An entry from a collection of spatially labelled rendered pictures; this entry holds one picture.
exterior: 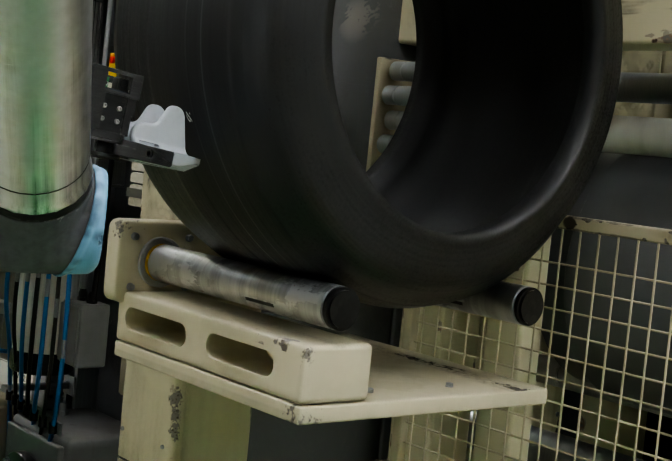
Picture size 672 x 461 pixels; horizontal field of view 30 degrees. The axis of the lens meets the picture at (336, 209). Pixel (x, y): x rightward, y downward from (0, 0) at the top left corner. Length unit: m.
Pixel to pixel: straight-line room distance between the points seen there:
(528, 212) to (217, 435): 0.52
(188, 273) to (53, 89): 0.58
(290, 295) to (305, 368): 0.09
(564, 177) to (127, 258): 0.52
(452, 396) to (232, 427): 0.39
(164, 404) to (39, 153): 0.74
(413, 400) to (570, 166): 0.33
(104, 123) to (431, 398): 0.46
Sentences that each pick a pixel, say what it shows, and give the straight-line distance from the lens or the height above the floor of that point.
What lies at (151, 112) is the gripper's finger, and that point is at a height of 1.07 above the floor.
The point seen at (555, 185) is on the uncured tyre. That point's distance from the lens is 1.43.
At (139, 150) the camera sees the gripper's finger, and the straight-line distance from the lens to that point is 1.17.
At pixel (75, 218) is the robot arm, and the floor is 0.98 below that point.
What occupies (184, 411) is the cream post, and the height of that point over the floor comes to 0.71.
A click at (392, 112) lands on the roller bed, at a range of 1.90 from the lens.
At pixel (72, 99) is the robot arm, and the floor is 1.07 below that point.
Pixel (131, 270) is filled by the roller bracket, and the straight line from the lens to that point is 1.50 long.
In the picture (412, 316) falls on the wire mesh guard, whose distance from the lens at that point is 1.84.
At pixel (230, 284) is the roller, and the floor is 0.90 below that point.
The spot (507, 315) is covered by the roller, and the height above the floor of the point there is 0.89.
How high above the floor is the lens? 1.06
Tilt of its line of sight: 3 degrees down
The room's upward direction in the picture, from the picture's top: 6 degrees clockwise
